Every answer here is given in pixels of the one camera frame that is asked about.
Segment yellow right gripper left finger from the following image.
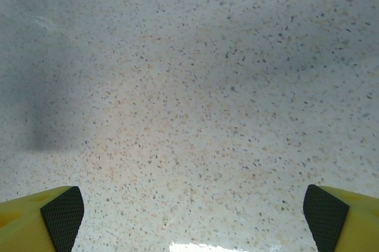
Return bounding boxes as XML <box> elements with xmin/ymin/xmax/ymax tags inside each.
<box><xmin>0</xmin><ymin>186</ymin><xmax>85</xmax><ymax>252</ymax></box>

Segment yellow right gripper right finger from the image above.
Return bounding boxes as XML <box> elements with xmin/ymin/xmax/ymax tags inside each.
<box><xmin>303</xmin><ymin>184</ymin><xmax>379</xmax><ymax>252</ymax></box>

